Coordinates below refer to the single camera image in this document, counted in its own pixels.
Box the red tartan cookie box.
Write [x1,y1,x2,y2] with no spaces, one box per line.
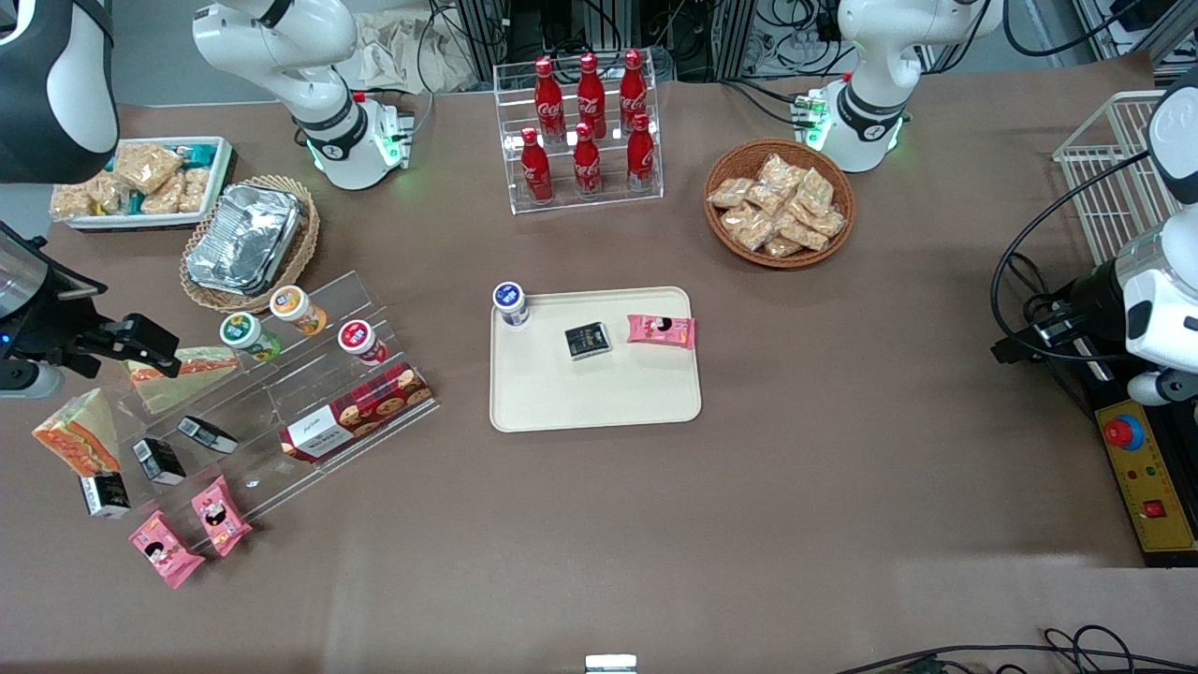
[278,362,435,464]

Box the aluminium foil container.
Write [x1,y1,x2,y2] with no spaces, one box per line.
[184,183,303,298]

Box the green lid cup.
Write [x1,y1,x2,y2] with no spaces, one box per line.
[219,312,283,364]

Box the white rectangular snack tray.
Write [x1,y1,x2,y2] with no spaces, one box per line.
[51,136,236,232]

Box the pink snack packet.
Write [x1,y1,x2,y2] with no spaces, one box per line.
[128,510,207,591]
[626,314,696,350]
[191,476,255,559]

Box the clear acrylic bottle rack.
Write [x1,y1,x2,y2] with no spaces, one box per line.
[493,49,665,215]

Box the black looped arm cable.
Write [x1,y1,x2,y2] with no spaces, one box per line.
[989,150,1155,368]

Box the crumpled beige cloth bag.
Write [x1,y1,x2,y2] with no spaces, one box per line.
[354,7,476,96]

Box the red cola bottle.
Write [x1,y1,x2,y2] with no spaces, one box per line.
[519,126,554,205]
[571,121,605,200]
[576,51,608,139]
[533,56,566,143]
[619,48,650,132]
[625,112,658,194]

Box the clear acrylic stepped shelf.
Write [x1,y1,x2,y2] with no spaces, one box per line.
[60,271,442,554]

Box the blue lid yogurt cup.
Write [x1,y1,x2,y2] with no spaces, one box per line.
[492,281,531,329]

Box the yellow emergency stop box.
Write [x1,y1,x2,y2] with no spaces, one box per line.
[1092,397,1198,569]

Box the orange lid cup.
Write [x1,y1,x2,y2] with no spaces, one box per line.
[269,285,329,337]

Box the small black snack box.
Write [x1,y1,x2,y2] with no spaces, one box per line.
[564,321,612,361]
[78,471,132,520]
[132,437,187,487]
[177,416,240,456]

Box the black floor cable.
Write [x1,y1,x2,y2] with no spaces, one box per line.
[831,624,1198,674]

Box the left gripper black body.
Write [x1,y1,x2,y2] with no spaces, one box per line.
[1058,260,1130,362]

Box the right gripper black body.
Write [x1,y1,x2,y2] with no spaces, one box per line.
[0,265,107,374]

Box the light wicker basket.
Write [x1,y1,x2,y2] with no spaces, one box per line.
[179,174,321,315]

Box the brown wicker basket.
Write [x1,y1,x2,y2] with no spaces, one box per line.
[703,138,857,271]

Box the red lid cup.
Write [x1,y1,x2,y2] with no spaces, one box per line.
[337,319,389,366]

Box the white wire basket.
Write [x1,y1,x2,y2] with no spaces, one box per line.
[1052,90,1182,269]

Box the triangle sandwich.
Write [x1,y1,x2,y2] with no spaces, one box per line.
[32,388,123,476]
[124,346,241,415]

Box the beige plastic tray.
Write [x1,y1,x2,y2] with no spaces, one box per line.
[489,286,703,433]

